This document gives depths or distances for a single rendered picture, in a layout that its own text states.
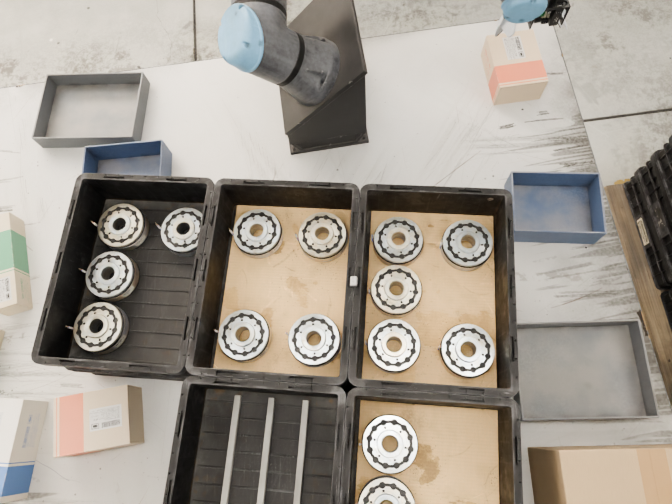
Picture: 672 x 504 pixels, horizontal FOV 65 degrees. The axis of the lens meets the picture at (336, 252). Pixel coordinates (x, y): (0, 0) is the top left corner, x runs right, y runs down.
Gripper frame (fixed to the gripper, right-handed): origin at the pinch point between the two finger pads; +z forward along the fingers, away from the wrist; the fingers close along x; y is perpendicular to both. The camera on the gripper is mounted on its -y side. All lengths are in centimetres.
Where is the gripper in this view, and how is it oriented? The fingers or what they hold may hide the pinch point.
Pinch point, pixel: (526, 29)
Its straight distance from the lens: 140.7
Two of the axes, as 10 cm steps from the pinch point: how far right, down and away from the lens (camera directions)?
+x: 9.9, -1.2, -0.3
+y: 1.1, 9.4, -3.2
